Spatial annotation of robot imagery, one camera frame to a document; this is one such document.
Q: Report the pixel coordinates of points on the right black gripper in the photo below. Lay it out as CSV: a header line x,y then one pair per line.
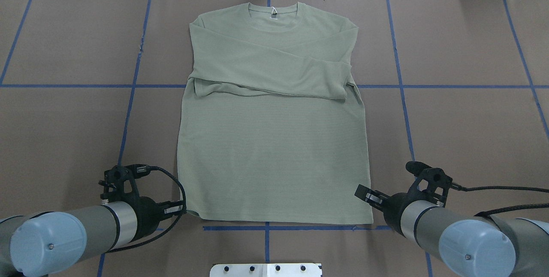
x,y
393,209

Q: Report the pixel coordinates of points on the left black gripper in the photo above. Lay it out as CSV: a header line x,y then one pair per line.
x,y
147,214

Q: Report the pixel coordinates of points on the green long-sleeve shirt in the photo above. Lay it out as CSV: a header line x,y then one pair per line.
x,y
272,121

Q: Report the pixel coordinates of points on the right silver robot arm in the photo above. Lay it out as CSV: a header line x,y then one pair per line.
x,y
483,245

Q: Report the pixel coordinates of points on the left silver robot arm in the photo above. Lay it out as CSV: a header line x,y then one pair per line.
x,y
45,243

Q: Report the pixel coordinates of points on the brown paper table mat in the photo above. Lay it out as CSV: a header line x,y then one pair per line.
x,y
86,84

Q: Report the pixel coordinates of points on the white pedestal base plate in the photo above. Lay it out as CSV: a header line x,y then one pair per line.
x,y
267,270

